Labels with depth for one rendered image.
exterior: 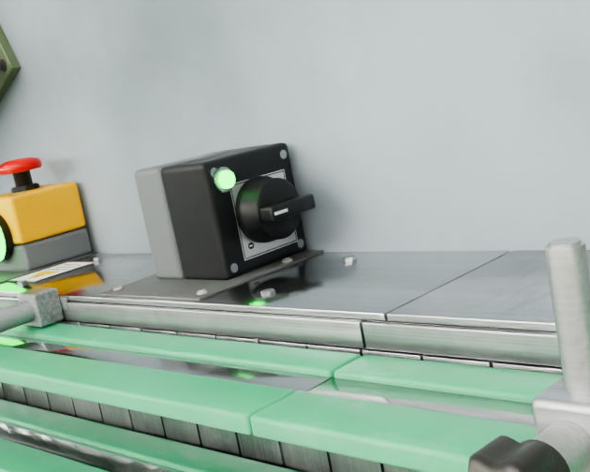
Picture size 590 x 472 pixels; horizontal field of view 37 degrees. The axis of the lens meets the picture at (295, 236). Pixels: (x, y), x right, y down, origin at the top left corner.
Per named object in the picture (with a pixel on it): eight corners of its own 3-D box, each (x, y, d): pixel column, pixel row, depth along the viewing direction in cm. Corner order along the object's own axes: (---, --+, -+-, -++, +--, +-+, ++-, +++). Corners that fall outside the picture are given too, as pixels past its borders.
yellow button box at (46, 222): (60, 252, 89) (-8, 272, 84) (42, 179, 88) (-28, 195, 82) (97, 251, 84) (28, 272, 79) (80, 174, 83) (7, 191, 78)
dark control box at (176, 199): (240, 250, 69) (154, 280, 63) (219, 150, 68) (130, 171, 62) (316, 249, 63) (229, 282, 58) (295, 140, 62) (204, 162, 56)
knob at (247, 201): (288, 233, 62) (324, 232, 59) (242, 250, 59) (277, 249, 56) (276, 169, 61) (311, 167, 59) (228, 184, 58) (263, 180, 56)
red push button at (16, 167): (-4, 200, 83) (-12, 164, 82) (35, 191, 85) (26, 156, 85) (17, 198, 80) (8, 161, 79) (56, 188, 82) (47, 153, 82)
